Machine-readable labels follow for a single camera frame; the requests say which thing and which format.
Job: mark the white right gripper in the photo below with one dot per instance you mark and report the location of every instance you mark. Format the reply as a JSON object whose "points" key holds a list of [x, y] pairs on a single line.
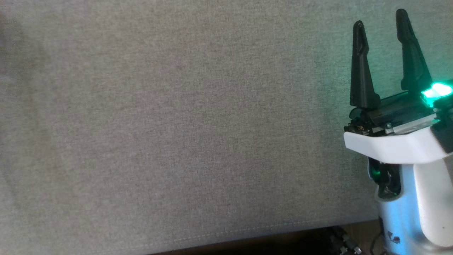
{"points": [[393, 140]]}

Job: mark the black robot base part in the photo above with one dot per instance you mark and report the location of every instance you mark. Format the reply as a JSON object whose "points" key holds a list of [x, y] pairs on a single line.
{"points": [[345, 241]]}

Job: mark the grey fabric sofa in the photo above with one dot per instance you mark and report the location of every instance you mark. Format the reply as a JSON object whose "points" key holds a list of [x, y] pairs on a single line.
{"points": [[177, 124]]}

